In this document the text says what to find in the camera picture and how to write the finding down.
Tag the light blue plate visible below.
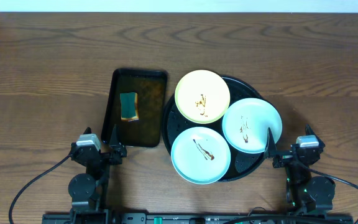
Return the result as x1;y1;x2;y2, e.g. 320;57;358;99
170;127;231;185
222;98;283;154

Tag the green and orange sponge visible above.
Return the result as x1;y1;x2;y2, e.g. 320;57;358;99
120;92;139;121

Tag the light blue plate front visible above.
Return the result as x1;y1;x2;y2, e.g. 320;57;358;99
170;127;231;185

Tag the yellow plate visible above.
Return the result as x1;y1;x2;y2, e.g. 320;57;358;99
174;70;231;124

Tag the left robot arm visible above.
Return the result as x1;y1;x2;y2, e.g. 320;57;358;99
67;126;127;224

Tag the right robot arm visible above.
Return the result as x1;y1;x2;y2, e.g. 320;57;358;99
264;125;336;216

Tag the black round tray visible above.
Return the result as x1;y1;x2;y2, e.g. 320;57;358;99
162;76;265;182

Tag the black rectangular tray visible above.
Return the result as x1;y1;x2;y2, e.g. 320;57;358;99
101;68;167;147

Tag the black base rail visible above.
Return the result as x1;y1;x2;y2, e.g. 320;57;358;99
42;211;353;224

